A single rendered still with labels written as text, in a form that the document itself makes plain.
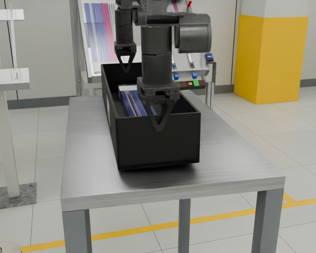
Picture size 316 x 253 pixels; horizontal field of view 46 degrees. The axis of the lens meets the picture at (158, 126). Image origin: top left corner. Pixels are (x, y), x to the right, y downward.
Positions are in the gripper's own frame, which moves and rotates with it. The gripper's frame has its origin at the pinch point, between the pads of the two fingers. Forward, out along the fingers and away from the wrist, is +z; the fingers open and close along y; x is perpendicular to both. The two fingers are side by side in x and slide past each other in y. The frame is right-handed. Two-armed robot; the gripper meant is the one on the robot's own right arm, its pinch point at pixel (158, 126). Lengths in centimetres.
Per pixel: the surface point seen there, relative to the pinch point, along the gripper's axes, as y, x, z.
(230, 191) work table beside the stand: -6.5, -13.3, 12.6
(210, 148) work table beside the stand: 9.6, -14.5, 10.3
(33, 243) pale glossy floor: 92, 45, 88
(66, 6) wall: 327, 26, -14
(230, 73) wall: 341, -154, 66
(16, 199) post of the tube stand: 135, 59, 87
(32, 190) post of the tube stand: 144, 51, 87
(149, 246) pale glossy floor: 79, -10, 89
